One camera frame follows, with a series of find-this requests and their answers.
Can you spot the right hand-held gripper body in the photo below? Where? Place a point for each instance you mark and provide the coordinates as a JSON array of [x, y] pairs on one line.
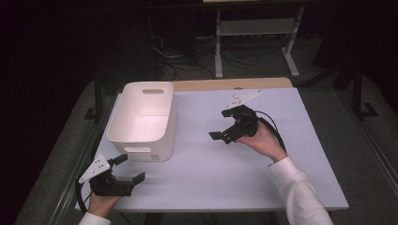
[[244, 123]]

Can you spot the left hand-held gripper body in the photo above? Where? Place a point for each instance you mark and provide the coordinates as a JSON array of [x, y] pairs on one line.
[[109, 187]]

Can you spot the white plastic storage bin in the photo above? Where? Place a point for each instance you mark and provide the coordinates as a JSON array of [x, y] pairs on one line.
[[142, 118]]

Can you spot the person's left hand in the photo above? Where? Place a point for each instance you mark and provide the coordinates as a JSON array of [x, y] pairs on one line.
[[101, 204]]

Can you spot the person's right hand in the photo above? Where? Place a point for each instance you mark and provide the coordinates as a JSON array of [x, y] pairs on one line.
[[266, 142]]

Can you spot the black metal stand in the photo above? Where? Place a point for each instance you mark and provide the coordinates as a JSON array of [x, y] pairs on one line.
[[98, 93], [359, 93]]

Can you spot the white metal desk frame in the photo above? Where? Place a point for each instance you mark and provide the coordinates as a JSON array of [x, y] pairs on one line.
[[256, 26]]

